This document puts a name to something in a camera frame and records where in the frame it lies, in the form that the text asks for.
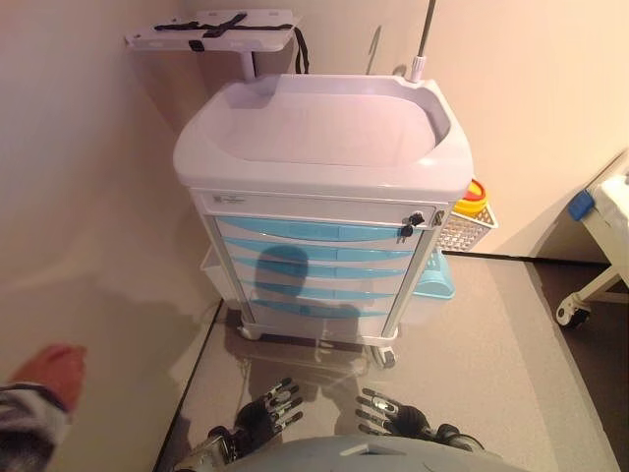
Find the bed caster wheel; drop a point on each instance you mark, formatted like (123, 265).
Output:
(572, 314)

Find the white medical cart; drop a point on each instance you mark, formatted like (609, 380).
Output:
(319, 123)

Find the light blue waste bin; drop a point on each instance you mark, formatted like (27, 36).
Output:
(432, 280)

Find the metal IV pole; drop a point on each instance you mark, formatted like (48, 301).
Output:
(417, 66)

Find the cart keys in lock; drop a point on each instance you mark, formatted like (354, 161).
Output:
(410, 226)

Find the white cart side bin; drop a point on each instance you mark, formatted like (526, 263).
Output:
(216, 277)

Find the white perforated basket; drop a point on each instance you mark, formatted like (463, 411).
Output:
(462, 233)

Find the white cart side shelf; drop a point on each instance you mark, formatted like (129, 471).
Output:
(255, 41)

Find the cart caster wheel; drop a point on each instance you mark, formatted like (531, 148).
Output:
(384, 358)
(250, 330)

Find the yellow sharps container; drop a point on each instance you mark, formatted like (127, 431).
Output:
(472, 204)

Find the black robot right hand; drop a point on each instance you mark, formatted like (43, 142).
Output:
(408, 420)

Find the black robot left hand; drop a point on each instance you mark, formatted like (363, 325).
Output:
(258, 420)

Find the blue tag on bed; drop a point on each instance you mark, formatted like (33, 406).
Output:
(581, 205)

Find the grey robot torso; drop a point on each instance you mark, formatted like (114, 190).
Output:
(344, 457)

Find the bystander person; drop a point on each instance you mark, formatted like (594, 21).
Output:
(49, 373)

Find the white hospital bed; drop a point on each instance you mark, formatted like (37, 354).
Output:
(614, 196)

